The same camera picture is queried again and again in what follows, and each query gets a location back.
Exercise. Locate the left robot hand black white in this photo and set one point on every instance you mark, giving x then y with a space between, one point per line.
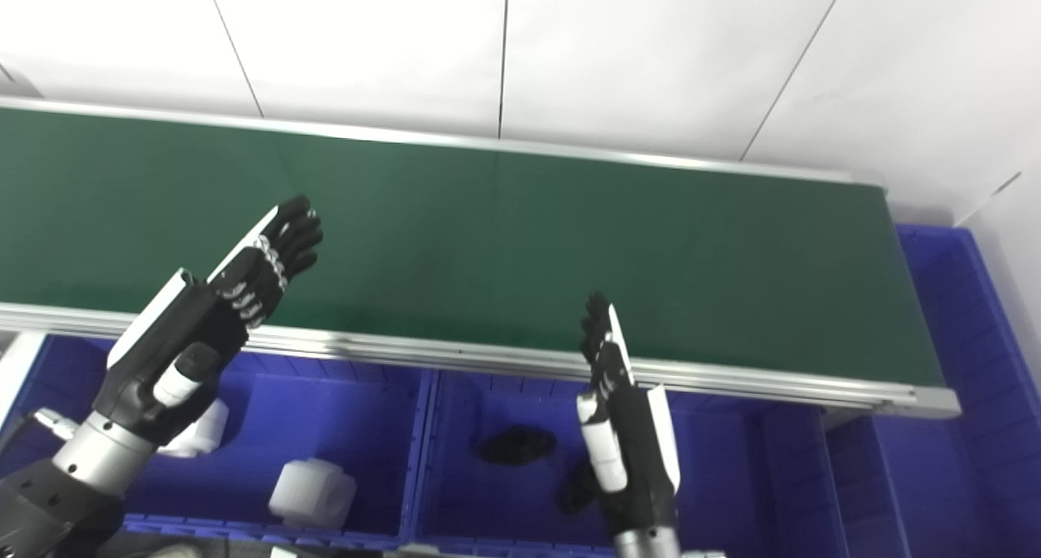
191 322

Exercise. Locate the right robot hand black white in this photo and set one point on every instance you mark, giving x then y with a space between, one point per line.
638 452

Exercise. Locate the white cylindrical plastic part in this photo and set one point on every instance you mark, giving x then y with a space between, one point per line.
313 493
207 432

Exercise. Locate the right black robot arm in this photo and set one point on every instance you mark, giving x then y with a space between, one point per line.
646 543

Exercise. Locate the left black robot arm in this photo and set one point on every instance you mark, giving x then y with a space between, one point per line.
65 485

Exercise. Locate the black flanged plastic part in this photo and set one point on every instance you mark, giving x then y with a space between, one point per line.
516 446
579 489

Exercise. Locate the blue plastic bin black parts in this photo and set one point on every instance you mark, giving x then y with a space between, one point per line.
732 493

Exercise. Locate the blue plastic bin white parts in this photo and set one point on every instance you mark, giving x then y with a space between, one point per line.
325 411

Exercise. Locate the empty blue plastic bin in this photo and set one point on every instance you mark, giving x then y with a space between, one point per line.
951 477

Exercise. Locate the green conveyor belt aluminium frame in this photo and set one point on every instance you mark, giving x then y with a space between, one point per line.
488 249

